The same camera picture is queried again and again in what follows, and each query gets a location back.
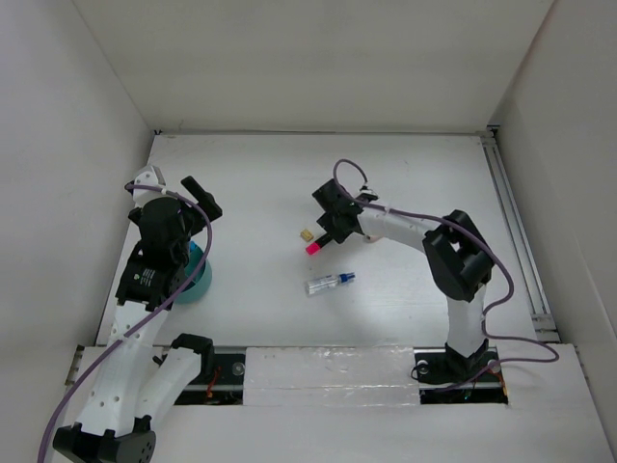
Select black pink marker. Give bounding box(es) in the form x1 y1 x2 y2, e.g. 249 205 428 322
305 233 333 256

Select teal plastic cup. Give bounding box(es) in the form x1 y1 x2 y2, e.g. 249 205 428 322
175 241 212 305

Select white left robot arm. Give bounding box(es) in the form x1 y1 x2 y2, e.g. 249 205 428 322
38 171 223 462

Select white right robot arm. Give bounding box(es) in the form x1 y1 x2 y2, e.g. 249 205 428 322
312 179 494 385

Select small yellow eraser block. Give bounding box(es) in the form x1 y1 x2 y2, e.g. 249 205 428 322
300 230 313 241

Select clear blue-tipped pen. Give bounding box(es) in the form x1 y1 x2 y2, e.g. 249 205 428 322
305 272 356 297

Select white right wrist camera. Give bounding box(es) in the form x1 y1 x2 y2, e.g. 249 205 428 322
357 185 379 203

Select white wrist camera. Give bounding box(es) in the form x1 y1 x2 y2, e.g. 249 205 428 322
124 165 166 207
357 185 379 203

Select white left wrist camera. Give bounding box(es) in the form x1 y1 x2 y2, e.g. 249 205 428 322
124 165 166 207

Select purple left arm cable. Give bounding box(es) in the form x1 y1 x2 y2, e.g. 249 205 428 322
37 182 216 463

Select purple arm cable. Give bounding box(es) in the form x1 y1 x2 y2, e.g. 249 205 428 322
37 182 216 463
332 158 560 392

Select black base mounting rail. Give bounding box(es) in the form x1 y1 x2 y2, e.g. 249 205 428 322
175 346 509 408

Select aluminium rail right edge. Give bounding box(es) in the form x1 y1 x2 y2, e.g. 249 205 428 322
479 125 561 343

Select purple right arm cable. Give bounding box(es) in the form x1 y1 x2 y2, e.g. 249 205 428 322
332 158 560 392

